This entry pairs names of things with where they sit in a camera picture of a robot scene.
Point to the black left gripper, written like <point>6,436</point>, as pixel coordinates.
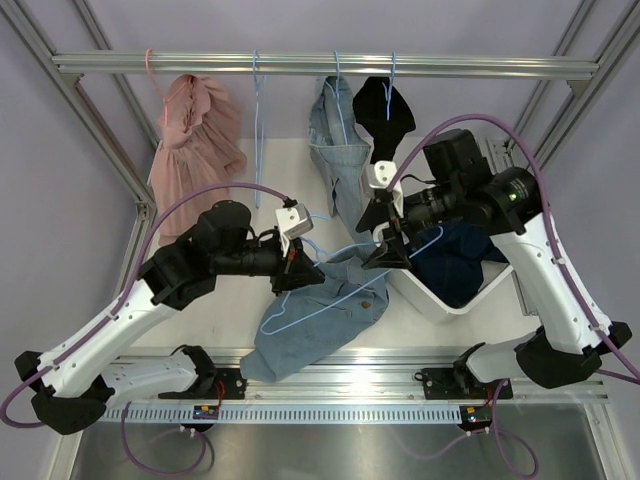
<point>302,272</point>

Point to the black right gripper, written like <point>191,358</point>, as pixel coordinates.
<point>389,255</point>

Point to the light blue hanger of denim skirt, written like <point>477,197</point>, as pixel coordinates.
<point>345,279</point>

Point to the light denim skirt with buttons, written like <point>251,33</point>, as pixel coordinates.
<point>308,324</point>

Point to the dark blue denim skirt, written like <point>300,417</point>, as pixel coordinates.
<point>449,261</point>

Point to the light blue wire hanger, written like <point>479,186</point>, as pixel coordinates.
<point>259,87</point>

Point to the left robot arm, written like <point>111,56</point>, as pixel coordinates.
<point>75,383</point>

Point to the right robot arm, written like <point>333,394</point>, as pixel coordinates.
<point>574,335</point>

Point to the light denim jeans on hanger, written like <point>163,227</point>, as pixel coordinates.
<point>339,165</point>

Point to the light blue hanger of black garment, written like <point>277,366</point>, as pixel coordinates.
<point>389,87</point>

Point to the light blue hanger of jeans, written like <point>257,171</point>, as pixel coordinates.
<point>337,97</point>

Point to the pink hanger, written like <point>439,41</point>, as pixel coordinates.
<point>151,74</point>

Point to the white plastic basket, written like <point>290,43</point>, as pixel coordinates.
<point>430,306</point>

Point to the black hanging garment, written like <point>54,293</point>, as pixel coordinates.
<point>369,108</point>

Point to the pink dress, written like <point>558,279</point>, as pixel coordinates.
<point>200,129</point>

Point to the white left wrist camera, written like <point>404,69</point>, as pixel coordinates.
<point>293,221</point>

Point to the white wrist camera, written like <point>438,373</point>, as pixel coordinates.
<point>378,187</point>
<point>293,221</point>

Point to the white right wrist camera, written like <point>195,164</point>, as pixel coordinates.
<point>378,187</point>

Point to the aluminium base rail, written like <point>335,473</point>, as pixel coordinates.
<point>386,376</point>

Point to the slotted cable duct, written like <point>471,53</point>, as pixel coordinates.
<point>286,414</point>

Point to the aluminium extrusion frame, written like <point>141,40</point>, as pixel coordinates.
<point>593,73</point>

